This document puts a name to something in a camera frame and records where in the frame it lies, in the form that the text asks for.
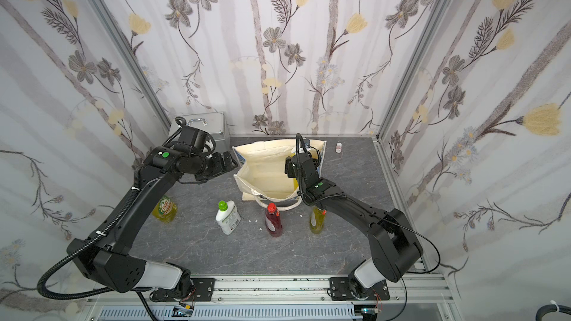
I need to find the green Fairy bottle at left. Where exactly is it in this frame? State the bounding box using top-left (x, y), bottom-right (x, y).
top-left (152, 196), bottom-right (178, 223)

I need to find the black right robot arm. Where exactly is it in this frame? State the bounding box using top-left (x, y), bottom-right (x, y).
top-left (285, 152), bottom-right (423, 300)

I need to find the silver metal case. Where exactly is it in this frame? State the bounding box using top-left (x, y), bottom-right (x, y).
top-left (182, 112), bottom-right (230, 151)

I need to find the large yellow pump soap bottle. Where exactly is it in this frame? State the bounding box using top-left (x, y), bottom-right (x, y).
top-left (295, 138), bottom-right (321, 193)

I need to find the black corrugated cable bottom right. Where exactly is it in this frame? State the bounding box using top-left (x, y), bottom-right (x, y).
top-left (534, 300), bottom-right (571, 321)

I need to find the yellow-green bottle red cap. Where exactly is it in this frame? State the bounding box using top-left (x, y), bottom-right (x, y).
top-left (309, 206), bottom-right (327, 234)

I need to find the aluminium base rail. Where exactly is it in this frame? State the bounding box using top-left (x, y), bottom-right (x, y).
top-left (82, 274), bottom-right (461, 320)

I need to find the white bottle green cap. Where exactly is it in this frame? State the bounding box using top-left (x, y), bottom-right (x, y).
top-left (216, 201), bottom-right (242, 235)

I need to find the cream canvas shopping bag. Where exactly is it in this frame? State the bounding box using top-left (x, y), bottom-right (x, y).
top-left (233, 139), bottom-right (302, 211)

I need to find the red dish soap bottle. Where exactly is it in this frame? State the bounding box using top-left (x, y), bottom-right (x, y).
top-left (266, 202), bottom-right (283, 238)

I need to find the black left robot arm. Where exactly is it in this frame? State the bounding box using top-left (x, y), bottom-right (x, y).
top-left (37, 147), bottom-right (237, 301)

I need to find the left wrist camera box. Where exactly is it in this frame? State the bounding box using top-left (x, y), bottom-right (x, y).
top-left (174, 126), bottom-right (216, 157)

